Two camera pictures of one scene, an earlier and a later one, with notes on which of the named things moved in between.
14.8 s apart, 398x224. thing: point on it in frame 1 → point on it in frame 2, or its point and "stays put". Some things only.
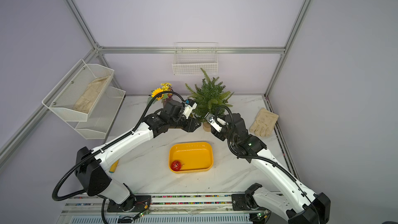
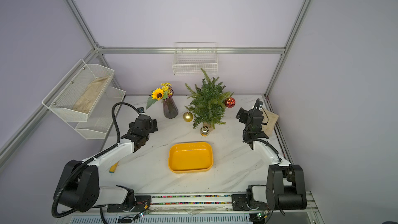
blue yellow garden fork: x=114 y=166 stays put
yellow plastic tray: x=193 y=156 stays put
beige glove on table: x=264 y=122 stays put
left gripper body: x=181 y=123 → x=153 y=128
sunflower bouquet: x=165 y=87 stays put
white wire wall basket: x=189 y=57 stays put
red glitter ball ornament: x=175 y=165 → x=230 y=102
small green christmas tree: x=210 y=96 stays put
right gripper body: x=226 y=134 → x=244 y=119
